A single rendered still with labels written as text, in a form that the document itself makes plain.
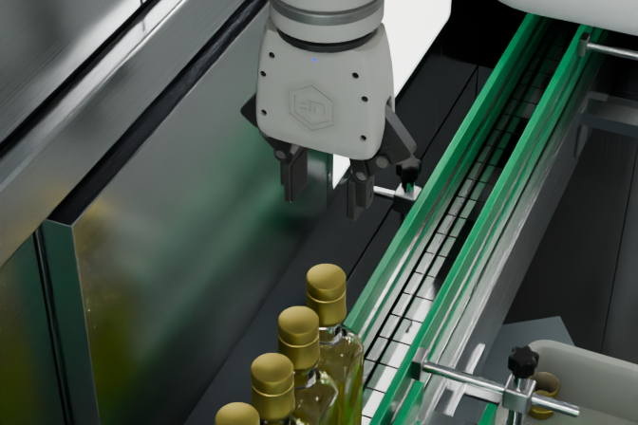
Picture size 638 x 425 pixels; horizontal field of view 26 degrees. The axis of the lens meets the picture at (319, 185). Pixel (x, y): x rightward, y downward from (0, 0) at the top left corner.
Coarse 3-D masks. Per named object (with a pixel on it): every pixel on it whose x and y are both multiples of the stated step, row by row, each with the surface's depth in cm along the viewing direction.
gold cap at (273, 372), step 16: (256, 368) 109; (272, 368) 109; (288, 368) 109; (256, 384) 109; (272, 384) 108; (288, 384) 109; (256, 400) 110; (272, 400) 109; (288, 400) 110; (272, 416) 110
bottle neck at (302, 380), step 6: (294, 372) 115; (300, 372) 115; (306, 372) 115; (312, 372) 116; (294, 378) 116; (300, 378) 116; (306, 378) 116; (312, 378) 117; (294, 384) 116; (300, 384) 116; (306, 384) 116
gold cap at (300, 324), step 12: (288, 312) 114; (300, 312) 114; (312, 312) 114; (288, 324) 113; (300, 324) 113; (312, 324) 113; (288, 336) 112; (300, 336) 112; (312, 336) 113; (288, 348) 113; (300, 348) 113; (312, 348) 114; (300, 360) 114; (312, 360) 115
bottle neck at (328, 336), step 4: (340, 324) 120; (320, 328) 119; (324, 328) 119; (328, 328) 119; (332, 328) 120; (336, 328) 120; (340, 328) 121; (320, 332) 120; (324, 332) 120; (328, 332) 120; (332, 332) 120; (336, 332) 120; (340, 332) 121; (320, 336) 120; (324, 336) 120; (328, 336) 120; (332, 336) 120; (336, 336) 120; (340, 336) 121; (320, 340) 120; (324, 340) 120; (328, 340) 120; (332, 340) 120; (336, 340) 121; (324, 344) 121
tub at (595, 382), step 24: (552, 360) 157; (576, 360) 155; (600, 360) 154; (624, 360) 154; (576, 384) 157; (600, 384) 156; (624, 384) 154; (504, 408) 148; (600, 408) 157; (624, 408) 156
